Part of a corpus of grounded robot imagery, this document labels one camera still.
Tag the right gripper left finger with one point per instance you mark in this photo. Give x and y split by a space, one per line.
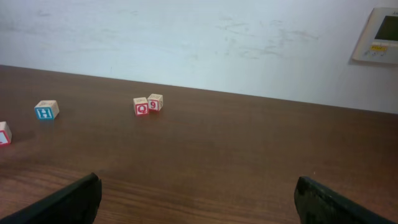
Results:
77 203

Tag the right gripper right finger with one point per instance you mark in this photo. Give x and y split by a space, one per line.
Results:
317 204

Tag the block with blue side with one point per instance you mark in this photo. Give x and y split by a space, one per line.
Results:
46 109

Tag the block with N red side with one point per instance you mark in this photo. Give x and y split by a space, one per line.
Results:
5 134

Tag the block red side far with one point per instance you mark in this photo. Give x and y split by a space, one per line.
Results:
141 106

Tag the farthest block red side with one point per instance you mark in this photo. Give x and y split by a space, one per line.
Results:
155 102

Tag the wall thermostat panel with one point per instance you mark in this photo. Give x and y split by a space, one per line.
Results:
378 41

